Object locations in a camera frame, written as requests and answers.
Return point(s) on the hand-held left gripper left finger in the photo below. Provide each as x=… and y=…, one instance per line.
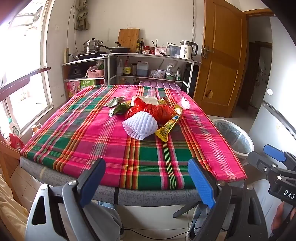
x=92, y=177

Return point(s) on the person's right hand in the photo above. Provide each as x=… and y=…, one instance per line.
x=281, y=217

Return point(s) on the white utensil holder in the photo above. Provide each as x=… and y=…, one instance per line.
x=160, y=51

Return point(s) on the plastic jug dark liquid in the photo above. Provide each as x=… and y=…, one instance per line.
x=142, y=69

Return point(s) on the red plastic bag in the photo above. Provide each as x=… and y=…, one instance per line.
x=159, y=111

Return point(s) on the shiny silver wrapper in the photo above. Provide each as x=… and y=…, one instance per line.
x=185, y=103

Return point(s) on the yellowish power strip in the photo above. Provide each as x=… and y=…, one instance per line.
x=66, y=55

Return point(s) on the pink plastic basket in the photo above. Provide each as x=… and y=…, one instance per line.
x=94, y=73

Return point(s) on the pink lidded storage box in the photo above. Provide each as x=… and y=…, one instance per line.
x=159, y=84

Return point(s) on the grey refrigerator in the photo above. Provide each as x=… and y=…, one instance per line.
x=279, y=81

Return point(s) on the green white pouch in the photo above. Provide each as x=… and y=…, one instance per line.
x=178, y=74

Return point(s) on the long yellow snack wrapper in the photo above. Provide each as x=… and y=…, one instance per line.
x=167, y=126

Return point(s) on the hanging grey cloth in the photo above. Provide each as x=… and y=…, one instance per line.
x=82, y=16

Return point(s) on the grey speckled table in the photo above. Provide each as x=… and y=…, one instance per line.
x=143, y=197

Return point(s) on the white foam fruit net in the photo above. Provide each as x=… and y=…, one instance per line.
x=141, y=125

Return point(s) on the soy sauce bottle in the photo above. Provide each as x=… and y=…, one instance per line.
x=126, y=68

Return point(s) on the white plastic bottle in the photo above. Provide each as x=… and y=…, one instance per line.
x=119, y=68

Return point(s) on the wooden cutting board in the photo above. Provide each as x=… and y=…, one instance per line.
x=128, y=38

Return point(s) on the small green snack wrapper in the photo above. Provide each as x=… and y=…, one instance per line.
x=112, y=102

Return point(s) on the person's left leg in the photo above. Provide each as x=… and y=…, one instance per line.
x=111, y=220

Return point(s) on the clear plastic cup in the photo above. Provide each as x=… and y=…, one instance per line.
x=150, y=93

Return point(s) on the white round tub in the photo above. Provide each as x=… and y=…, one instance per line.
x=161, y=73

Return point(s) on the wooden door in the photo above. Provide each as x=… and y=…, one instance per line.
x=219, y=58

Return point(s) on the person's right leg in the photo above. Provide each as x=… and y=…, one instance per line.
x=193, y=223

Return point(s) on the yellow cloth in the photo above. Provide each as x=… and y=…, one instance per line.
x=11, y=208

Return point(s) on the white electric kettle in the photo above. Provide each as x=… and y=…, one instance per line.
x=186, y=49

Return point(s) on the red plastic pouch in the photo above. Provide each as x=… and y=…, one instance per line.
x=16, y=142

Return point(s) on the black bin liner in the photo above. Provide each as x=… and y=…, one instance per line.
x=229, y=136

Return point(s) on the white trash bin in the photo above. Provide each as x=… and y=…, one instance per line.
x=249, y=141

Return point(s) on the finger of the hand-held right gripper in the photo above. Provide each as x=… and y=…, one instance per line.
x=261, y=162
x=274, y=153

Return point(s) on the yellow triangular snack packet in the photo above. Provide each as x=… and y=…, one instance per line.
x=164, y=101

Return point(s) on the low metal shelf rack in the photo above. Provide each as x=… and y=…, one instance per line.
x=83, y=60

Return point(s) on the black small appliance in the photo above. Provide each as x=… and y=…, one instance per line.
x=75, y=72

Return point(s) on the wide metal shelf rack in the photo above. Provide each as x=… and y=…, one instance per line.
x=148, y=55

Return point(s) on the window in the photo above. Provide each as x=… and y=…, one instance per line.
x=20, y=46

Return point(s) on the steel steamer pot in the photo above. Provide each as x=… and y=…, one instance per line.
x=92, y=45

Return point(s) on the dark glass bottle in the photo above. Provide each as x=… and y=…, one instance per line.
x=141, y=47
x=138, y=47

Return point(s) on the green carton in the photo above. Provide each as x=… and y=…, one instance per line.
x=87, y=83

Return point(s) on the crumpled clear plastic bag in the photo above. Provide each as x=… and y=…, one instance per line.
x=153, y=74

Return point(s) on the black induction cooker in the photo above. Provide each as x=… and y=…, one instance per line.
x=87, y=55

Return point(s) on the white green food bags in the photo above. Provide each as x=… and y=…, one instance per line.
x=171, y=71

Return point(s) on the pink carton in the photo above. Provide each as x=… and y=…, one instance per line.
x=73, y=89

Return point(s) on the large green snack wrapper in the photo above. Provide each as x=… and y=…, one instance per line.
x=120, y=109

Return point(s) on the white detergent bottle green cap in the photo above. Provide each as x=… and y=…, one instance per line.
x=13, y=128

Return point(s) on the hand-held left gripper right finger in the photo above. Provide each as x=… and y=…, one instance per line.
x=201, y=183

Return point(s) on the black frying pan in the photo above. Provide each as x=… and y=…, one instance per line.
x=120, y=49

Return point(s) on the clear plastic container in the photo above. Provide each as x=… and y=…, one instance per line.
x=173, y=51

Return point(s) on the person's leg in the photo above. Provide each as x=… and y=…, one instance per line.
x=111, y=220
x=193, y=223

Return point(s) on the pink green plaid tablecloth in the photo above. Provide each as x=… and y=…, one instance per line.
x=92, y=139

